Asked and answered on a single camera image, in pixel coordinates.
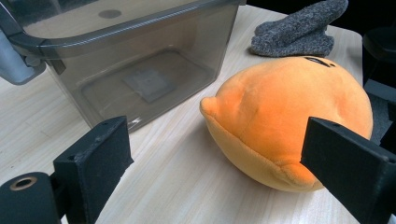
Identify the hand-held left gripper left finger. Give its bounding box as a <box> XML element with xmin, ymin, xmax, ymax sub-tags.
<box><xmin>53</xmin><ymin>116</ymin><xmax>134</xmax><ymax>224</ymax></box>

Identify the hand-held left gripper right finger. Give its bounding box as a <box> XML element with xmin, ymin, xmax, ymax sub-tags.
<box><xmin>300</xmin><ymin>117</ymin><xmax>396</xmax><ymax>224</ymax></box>

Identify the orange plush toy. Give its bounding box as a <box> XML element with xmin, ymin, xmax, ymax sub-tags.
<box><xmin>199</xmin><ymin>55</ymin><xmax>374</xmax><ymax>193</ymax></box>

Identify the clear grey storage box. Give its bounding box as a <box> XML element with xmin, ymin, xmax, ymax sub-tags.
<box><xmin>0</xmin><ymin>0</ymin><xmax>247</xmax><ymax>133</ymax></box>

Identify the grey fluffy cloth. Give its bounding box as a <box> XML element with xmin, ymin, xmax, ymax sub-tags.
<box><xmin>250</xmin><ymin>0</ymin><xmax>349</xmax><ymax>59</ymax></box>

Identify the black chair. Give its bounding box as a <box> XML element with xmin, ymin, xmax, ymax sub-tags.
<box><xmin>361</xmin><ymin>26</ymin><xmax>396</xmax><ymax>94</ymax></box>

